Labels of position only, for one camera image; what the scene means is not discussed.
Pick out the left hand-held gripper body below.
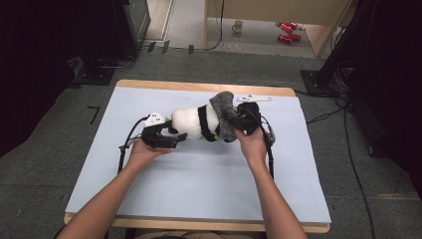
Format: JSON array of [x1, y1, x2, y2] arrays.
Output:
[[140, 112, 179, 149]]

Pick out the right hand-held gripper cable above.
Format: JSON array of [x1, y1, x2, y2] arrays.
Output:
[[259, 114, 277, 181]]

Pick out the black curtain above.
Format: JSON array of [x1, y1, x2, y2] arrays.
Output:
[[346, 0, 422, 198], [0, 0, 115, 158]]

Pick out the person's right hand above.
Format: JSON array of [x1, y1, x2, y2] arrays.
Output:
[[234, 126, 269, 166]]

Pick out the long black floor cable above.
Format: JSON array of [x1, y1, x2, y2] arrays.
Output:
[[342, 108, 377, 239]]

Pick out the left hand-held gripper cable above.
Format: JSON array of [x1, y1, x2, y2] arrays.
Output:
[[116, 115, 151, 176]]

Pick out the person's left hand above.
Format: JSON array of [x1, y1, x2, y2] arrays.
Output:
[[126, 136, 174, 167]]

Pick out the black square stand base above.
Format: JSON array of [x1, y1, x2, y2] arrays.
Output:
[[73, 55, 116, 87]]

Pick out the grey fluffy towel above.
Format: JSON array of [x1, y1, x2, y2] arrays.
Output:
[[208, 91, 241, 142]]

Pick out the black stand with pole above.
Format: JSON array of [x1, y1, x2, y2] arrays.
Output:
[[300, 0, 377, 98]]

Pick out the looped floor cable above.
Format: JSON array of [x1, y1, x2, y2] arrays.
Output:
[[97, 54, 137, 70]]

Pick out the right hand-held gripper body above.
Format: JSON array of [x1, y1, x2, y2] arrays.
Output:
[[233, 94, 274, 136]]

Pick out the person's legs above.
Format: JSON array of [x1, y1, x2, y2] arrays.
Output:
[[53, 225, 267, 239]]

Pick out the panda plush toy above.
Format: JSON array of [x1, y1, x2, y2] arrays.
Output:
[[164, 103, 241, 144]]

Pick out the dark green cabinet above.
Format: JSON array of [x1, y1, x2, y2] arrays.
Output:
[[111, 0, 152, 58]]

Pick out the hand-held gripper cable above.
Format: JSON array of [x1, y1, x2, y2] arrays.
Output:
[[259, 114, 277, 181], [116, 115, 151, 176]]

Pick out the black hanging cable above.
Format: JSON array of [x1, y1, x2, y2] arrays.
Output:
[[204, 0, 226, 52]]

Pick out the wooden shelf unit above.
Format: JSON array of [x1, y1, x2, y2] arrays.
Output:
[[203, 0, 353, 58]]

